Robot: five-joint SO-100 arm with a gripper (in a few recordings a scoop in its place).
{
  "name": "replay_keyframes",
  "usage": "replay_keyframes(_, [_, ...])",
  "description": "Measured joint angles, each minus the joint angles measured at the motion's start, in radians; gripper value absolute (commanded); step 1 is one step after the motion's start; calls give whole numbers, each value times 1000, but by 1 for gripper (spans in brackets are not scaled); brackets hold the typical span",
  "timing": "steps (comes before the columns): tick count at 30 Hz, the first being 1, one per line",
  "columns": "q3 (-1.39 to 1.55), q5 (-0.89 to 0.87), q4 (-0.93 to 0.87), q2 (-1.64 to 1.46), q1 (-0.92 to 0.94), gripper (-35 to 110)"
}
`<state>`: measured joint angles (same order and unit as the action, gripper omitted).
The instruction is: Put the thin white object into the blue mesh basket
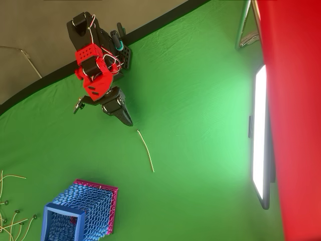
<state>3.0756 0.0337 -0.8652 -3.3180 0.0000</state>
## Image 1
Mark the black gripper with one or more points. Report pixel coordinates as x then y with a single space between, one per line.
116 102

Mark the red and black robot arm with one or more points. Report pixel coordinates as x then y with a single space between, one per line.
86 52

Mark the blue and magenta mesh basket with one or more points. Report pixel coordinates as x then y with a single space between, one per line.
95 200

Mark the white wire with dark tip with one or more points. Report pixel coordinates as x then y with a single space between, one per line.
4 221
17 211
6 201
34 216

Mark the green cloth mat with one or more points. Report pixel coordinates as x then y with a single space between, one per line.
188 100

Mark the chrome tube stand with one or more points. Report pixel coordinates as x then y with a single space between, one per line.
242 25

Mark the red foreground panel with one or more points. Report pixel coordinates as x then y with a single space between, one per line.
296 100

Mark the small camera circuit board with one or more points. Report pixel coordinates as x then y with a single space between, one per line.
79 104

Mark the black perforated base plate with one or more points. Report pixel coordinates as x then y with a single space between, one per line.
126 56

